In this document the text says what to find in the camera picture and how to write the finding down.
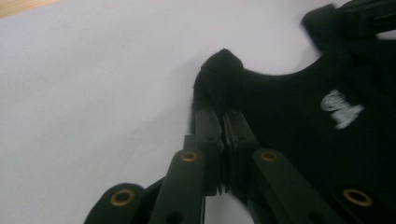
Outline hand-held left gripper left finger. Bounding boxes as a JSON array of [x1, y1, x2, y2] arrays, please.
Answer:
[[195, 106, 225, 198]]

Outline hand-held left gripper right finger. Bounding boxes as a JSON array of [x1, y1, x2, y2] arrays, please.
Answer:
[[223, 110, 262, 199]]

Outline black t-shirt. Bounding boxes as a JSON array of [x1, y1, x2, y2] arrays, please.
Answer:
[[190, 0, 396, 224]]

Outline white table mat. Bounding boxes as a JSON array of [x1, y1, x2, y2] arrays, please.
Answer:
[[0, 0, 396, 224]]

